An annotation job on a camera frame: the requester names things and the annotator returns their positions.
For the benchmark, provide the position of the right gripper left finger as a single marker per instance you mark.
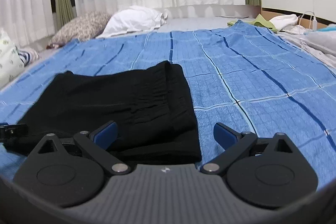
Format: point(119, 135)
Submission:
point(94, 144)

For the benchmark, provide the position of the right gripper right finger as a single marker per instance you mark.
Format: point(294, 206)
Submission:
point(236, 146)

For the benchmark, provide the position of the black pants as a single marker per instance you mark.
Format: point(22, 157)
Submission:
point(152, 108)

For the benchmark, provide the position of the white green floral pillow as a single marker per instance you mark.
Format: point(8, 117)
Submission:
point(11, 64)

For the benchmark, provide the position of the blue plaid blanket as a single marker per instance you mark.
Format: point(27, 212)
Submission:
point(243, 76)

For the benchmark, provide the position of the striped cloth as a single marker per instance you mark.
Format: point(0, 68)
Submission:
point(28, 55)

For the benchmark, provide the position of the floral patterned pillow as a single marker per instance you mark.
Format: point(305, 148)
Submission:
point(82, 28)

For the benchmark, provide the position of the green cloth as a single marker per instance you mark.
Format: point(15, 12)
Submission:
point(259, 22)

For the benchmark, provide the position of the light grey quilt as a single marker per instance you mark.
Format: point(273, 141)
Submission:
point(300, 41)

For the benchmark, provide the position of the white folded cloth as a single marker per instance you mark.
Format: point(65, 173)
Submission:
point(282, 21)

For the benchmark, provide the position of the grey bagged bedding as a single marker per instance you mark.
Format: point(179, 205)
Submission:
point(322, 39)

